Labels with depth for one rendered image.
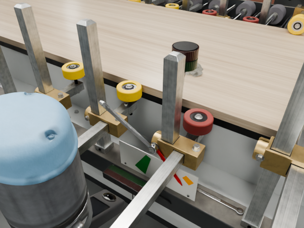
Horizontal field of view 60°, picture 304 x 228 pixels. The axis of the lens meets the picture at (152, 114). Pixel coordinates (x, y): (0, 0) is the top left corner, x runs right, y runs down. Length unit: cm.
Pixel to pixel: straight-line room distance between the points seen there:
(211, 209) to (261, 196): 16
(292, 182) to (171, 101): 29
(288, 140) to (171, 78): 26
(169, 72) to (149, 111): 43
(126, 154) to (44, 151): 59
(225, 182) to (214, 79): 35
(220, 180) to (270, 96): 32
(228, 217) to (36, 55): 74
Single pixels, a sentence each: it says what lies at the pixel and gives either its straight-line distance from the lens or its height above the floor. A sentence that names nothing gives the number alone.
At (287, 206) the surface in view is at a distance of 50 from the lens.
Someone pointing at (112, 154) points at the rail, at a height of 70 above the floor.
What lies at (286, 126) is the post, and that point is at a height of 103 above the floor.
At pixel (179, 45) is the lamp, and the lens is 60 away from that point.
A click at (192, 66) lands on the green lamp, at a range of 60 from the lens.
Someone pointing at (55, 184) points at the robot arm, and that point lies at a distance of 26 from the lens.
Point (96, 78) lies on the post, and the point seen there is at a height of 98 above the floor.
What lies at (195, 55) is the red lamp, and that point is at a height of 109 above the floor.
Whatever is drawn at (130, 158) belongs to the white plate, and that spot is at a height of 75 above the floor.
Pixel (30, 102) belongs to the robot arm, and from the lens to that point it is 28.
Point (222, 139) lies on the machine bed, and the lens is 89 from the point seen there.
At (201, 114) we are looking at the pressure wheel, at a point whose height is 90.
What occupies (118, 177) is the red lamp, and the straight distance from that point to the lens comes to 83.
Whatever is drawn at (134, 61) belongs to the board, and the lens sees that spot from 100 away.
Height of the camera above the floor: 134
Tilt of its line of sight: 37 degrees down
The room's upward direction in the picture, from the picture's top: straight up
